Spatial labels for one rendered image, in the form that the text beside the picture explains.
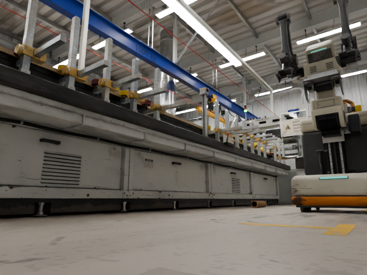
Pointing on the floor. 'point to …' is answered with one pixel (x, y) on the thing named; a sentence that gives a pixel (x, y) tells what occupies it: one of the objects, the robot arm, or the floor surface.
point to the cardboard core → (258, 204)
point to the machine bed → (110, 171)
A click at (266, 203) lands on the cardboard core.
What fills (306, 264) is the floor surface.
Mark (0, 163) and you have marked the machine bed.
